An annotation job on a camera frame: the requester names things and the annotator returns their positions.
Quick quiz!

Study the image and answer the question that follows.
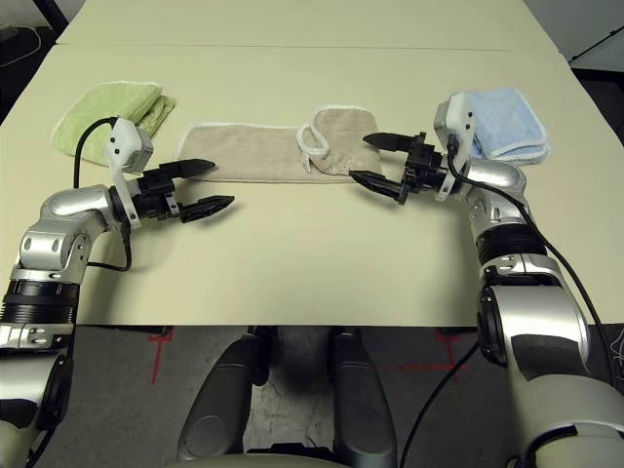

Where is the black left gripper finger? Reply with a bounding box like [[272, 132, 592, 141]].
[[178, 195, 236, 224], [159, 158, 217, 179]]

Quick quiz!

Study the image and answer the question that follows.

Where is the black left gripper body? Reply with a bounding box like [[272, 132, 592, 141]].
[[127, 174, 180, 221]]

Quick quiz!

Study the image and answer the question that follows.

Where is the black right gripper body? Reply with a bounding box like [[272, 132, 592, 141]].
[[399, 131, 452, 206]]

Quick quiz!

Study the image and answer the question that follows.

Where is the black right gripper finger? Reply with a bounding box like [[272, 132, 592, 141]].
[[363, 132, 418, 153], [349, 170, 407, 206]]

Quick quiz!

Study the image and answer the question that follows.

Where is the beige towel with white trim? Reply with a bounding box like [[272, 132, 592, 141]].
[[175, 102, 384, 185]]

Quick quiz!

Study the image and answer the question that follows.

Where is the blue folded towel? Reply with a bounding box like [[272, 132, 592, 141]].
[[460, 87, 552, 165]]

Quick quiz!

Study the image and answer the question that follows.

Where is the green folded towel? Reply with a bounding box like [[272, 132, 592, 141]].
[[51, 80, 176, 170]]

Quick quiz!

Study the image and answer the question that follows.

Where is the grey robot left leg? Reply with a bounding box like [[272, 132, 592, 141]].
[[177, 335, 272, 462]]

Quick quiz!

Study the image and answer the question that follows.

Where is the grey robot leg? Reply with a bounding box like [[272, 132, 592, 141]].
[[331, 326, 399, 468], [177, 335, 272, 462]]

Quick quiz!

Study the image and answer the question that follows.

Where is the grey robot right leg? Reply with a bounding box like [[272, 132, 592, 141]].
[[331, 326, 399, 468]]

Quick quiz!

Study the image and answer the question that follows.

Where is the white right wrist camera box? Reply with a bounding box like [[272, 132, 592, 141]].
[[433, 94, 477, 201]]

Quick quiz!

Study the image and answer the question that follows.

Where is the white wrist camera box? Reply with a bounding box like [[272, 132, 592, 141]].
[[433, 94, 477, 201], [105, 116, 155, 230]]

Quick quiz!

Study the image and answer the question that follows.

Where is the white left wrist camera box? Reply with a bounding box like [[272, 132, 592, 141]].
[[105, 116, 155, 230]]

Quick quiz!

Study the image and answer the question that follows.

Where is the black left camera cable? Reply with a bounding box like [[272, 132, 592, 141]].
[[72, 116, 134, 272]]

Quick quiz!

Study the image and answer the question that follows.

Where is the thin white floor cable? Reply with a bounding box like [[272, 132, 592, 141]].
[[0, 26, 43, 64]]

